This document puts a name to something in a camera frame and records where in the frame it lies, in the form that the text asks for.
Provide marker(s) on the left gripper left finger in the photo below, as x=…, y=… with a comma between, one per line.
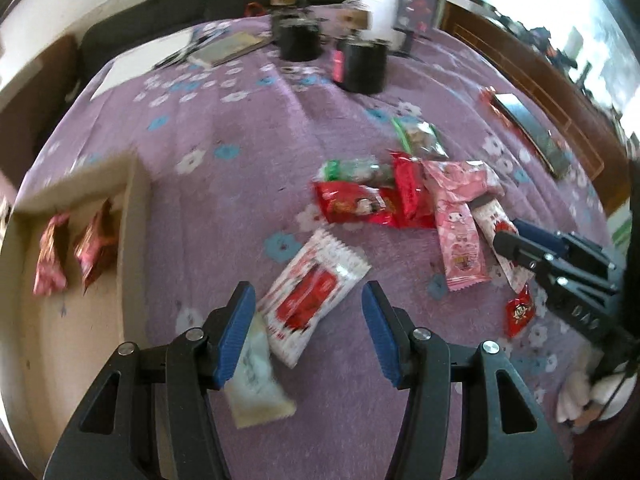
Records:
x=112, y=435

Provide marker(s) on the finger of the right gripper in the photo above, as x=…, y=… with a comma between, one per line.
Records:
x=553, y=242
x=517, y=249

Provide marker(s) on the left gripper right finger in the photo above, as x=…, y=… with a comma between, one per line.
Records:
x=504, y=434

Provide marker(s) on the cream white snack packet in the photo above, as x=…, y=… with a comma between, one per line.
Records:
x=254, y=395

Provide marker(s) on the pink cartoon snack packet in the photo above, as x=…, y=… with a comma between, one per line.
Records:
x=453, y=185

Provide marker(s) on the green clear snack packet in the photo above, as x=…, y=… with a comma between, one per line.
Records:
x=419, y=139

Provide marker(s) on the green twisted candy packet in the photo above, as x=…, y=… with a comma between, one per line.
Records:
x=366, y=171

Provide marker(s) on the white red snack packet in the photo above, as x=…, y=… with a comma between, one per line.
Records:
x=313, y=283

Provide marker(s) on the dark red gold-lettered snack packet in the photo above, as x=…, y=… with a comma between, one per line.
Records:
x=96, y=247

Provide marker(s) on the red cartoon snack packet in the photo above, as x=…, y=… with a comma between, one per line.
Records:
x=351, y=202

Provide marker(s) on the small red candy packet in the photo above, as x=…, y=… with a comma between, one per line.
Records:
x=519, y=312

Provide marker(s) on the black smartphone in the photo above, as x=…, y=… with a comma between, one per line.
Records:
x=541, y=137

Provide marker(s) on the wooden headboard cabinet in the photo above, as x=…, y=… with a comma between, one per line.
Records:
x=590, y=135

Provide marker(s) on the shallow cardboard box tray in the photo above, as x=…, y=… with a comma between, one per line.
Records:
x=53, y=347

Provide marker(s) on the black jar near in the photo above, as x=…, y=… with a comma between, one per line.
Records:
x=359, y=66

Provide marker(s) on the black jar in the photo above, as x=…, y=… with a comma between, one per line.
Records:
x=359, y=66
x=299, y=39

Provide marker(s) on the purple floral tablecloth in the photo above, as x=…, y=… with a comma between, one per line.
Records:
x=231, y=153

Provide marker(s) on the white cup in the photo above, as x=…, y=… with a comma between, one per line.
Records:
x=382, y=19

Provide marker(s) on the black jar far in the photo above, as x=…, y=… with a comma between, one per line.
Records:
x=299, y=39

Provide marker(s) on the brown pink armchair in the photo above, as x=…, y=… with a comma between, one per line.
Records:
x=31, y=104

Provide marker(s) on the white paper sheet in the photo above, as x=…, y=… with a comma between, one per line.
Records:
x=141, y=60

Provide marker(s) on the grey notebook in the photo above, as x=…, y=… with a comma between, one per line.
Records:
x=227, y=49

